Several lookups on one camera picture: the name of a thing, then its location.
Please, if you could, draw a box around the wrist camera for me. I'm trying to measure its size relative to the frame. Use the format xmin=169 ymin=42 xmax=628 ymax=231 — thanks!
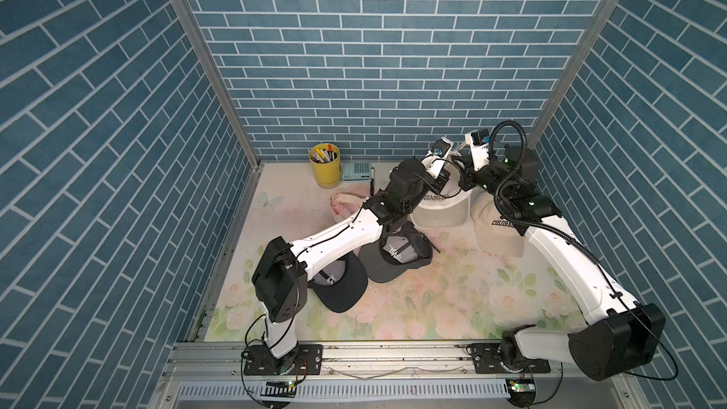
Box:
xmin=422 ymin=137 xmax=454 ymax=179
xmin=465 ymin=129 xmax=490 ymax=172

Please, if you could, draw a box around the grey baseball cap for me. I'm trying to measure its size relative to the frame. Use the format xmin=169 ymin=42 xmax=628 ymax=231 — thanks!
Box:
xmin=358 ymin=221 xmax=438 ymax=283

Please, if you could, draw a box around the cream white baseball cap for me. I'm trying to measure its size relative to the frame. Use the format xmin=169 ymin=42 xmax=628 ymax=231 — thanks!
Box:
xmin=410 ymin=172 xmax=471 ymax=229

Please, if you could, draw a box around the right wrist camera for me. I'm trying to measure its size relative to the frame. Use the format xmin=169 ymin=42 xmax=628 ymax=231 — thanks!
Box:
xmin=465 ymin=129 xmax=490 ymax=172

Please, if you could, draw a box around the pink baseball cap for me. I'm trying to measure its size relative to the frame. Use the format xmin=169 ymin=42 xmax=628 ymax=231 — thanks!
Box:
xmin=329 ymin=192 xmax=370 ymax=223

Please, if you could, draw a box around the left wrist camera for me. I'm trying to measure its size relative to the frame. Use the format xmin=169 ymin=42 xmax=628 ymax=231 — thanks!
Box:
xmin=422 ymin=137 xmax=454 ymax=179

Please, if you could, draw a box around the black baseball cap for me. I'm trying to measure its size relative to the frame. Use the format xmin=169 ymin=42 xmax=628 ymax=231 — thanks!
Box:
xmin=308 ymin=252 xmax=368 ymax=314

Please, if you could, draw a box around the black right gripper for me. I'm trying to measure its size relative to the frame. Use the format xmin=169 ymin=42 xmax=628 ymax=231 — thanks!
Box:
xmin=451 ymin=154 xmax=511 ymax=206

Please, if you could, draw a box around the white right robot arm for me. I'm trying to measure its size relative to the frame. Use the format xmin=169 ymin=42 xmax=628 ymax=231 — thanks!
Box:
xmin=454 ymin=120 xmax=666 ymax=381

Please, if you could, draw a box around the beige Colorado baseball cap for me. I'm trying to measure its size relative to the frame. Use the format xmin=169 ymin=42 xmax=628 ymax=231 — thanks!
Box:
xmin=471 ymin=191 xmax=524 ymax=258

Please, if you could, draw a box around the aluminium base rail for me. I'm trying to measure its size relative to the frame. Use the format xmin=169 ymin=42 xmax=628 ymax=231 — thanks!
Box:
xmin=150 ymin=341 xmax=649 ymax=408

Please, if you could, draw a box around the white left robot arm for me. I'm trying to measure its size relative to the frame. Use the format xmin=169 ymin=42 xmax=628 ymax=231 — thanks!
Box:
xmin=252 ymin=155 xmax=450 ymax=373

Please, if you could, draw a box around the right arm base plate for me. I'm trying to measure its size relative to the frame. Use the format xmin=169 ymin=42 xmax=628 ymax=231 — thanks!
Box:
xmin=465 ymin=342 xmax=551 ymax=375

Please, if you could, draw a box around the yellow pen holder cup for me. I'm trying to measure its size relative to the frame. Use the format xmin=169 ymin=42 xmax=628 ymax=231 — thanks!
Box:
xmin=309 ymin=143 xmax=342 ymax=189

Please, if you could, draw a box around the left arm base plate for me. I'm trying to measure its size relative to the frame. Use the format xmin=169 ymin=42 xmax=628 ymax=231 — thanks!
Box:
xmin=240 ymin=342 xmax=324 ymax=376

